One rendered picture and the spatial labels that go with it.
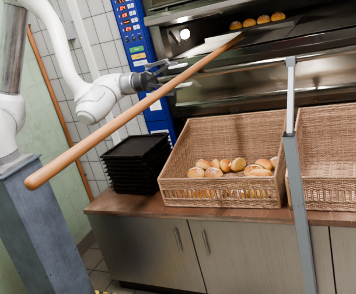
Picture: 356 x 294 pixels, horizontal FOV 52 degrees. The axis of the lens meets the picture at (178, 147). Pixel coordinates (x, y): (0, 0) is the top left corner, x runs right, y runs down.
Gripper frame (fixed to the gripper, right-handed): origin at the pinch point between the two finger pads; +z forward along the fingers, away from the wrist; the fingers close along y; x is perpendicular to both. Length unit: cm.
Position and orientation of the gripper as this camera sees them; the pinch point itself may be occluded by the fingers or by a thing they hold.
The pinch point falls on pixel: (181, 75)
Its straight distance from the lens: 139.8
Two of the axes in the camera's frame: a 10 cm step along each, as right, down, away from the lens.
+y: 2.4, 9.0, 3.5
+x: -4.0, 4.2, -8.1
